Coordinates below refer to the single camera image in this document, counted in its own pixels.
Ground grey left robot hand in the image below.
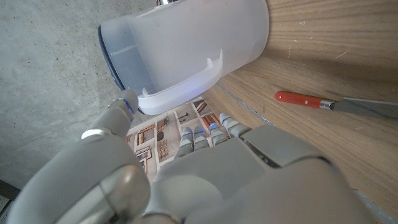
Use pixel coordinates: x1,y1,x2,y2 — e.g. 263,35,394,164
6,89,379,224

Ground translucent plastic pitcher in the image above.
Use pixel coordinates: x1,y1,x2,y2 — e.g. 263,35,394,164
98,0,271,116

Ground dark blue pitcher lid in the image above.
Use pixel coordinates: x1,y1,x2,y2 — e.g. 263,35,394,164
98,24,126,92

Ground printed bookshelf backdrop cloth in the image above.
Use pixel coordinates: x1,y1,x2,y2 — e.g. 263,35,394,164
124,96,233,184

